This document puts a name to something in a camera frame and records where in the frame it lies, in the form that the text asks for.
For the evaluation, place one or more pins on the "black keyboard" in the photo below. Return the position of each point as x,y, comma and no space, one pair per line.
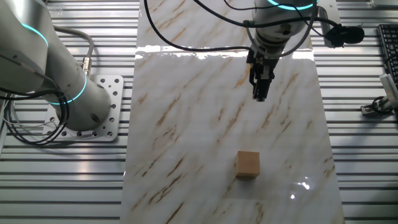
388,46

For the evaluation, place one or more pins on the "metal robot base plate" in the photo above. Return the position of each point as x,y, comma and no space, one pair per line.
115,93

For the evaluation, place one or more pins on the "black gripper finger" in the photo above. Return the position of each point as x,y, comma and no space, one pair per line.
252,79
261,90

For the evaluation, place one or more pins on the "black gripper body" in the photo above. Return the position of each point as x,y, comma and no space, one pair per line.
264,67

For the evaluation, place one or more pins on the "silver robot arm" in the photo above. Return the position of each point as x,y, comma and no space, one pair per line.
77,93

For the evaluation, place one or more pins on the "small wooden block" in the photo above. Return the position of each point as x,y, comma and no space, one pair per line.
247,165

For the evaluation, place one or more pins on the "marble pattern table mat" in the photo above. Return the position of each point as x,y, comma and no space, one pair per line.
192,130

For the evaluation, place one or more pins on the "silver camera on stand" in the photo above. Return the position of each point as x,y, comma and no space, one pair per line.
390,88

